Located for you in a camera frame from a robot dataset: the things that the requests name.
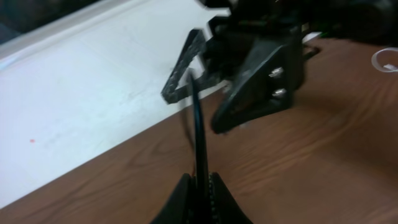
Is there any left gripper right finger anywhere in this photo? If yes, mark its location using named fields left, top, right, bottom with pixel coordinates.
left=209, top=172, right=252, bottom=224

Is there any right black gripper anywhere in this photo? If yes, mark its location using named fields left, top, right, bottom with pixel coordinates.
left=161, top=0, right=319, bottom=134

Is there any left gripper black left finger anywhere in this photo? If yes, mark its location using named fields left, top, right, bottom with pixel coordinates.
left=150, top=174, right=195, bottom=224

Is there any white USB cable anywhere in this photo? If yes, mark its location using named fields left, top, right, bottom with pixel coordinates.
left=371, top=47, right=398, bottom=74

